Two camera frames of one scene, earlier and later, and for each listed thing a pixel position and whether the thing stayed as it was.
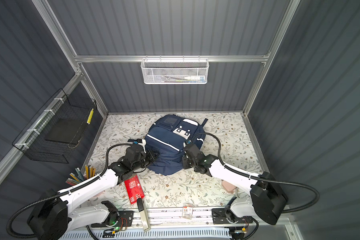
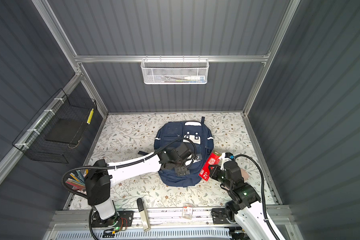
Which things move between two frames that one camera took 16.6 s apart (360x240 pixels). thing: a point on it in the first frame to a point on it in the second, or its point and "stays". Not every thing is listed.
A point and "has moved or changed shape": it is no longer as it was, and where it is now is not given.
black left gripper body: (146, 159) to (181, 168)
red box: (134, 189) has moved or changed shape
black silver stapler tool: (142, 208) stays
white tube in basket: (195, 78) stays
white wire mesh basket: (174, 69) stays
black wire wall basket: (55, 131) stays
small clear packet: (187, 210) stays
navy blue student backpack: (170, 135) has moved or changed shape
